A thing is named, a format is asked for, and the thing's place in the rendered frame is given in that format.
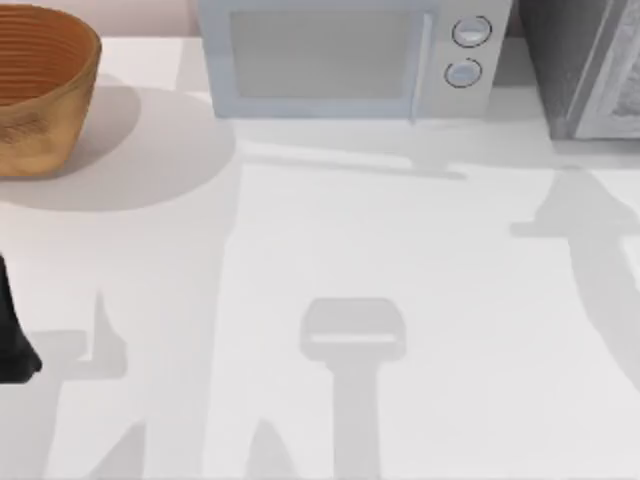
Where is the pale microwave oven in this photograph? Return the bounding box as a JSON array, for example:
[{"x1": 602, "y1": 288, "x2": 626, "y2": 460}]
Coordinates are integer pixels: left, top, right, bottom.
[{"x1": 193, "y1": 0, "x2": 514, "y2": 124}]

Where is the brown woven basket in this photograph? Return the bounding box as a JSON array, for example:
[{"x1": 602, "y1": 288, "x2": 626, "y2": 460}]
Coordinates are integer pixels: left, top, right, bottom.
[{"x1": 0, "y1": 4, "x2": 104, "y2": 178}]

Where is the microwave oven door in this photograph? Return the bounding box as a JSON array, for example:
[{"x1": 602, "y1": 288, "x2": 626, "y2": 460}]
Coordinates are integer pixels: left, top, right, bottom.
[{"x1": 194, "y1": 0, "x2": 435, "y2": 123}]

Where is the microwave knob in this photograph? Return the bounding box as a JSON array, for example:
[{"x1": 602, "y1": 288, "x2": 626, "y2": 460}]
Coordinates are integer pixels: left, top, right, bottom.
[
  {"x1": 443, "y1": 57, "x2": 484, "y2": 90},
  {"x1": 451, "y1": 14, "x2": 493, "y2": 49}
]

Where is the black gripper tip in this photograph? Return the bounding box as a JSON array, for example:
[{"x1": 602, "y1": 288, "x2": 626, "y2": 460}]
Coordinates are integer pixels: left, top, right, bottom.
[{"x1": 0, "y1": 254, "x2": 43, "y2": 385}]

